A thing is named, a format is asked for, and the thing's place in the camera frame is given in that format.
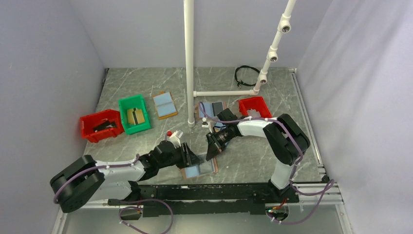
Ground left red plastic bin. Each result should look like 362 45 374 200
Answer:
79 109 125 143

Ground white pvc pipe frame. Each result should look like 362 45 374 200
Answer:
183 0 296 128

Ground grey credit card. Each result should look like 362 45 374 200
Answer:
198 160 215 176

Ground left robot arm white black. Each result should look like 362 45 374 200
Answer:
50 140 202 213

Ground green plastic bin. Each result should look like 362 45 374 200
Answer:
118 94 151 135

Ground red plastic bin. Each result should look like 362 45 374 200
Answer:
238 96 272 118
79 109 125 143

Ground black coiled cable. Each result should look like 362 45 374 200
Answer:
234 65 262 88

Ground silver cards in right bin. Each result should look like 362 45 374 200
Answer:
247 109 261 117

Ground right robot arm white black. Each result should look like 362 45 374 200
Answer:
206 108 311 202

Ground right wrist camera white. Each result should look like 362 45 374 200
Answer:
201 117 211 129

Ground black cards in left bin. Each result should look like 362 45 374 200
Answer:
93 119 117 133

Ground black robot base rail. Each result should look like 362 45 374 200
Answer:
108 182 299 217

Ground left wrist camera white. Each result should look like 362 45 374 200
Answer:
165 130 183 148

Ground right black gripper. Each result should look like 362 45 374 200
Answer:
206 126 235 161

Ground card holder with gold card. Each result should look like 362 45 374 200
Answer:
206 121 226 144

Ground brown blue card holder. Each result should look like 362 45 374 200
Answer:
181 158 219 179

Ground open empty blue card holder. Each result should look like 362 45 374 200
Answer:
152 92 178 119

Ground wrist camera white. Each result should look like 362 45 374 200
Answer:
201 117 211 129
165 130 183 148

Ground card holder with black card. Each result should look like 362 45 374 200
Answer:
204 101 226 118

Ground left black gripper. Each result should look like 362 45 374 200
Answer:
158 142 203 169

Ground gold cards in green bin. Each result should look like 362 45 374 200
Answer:
127 108 145 125

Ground right red plastic bin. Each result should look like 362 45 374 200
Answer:
238 96 272 118

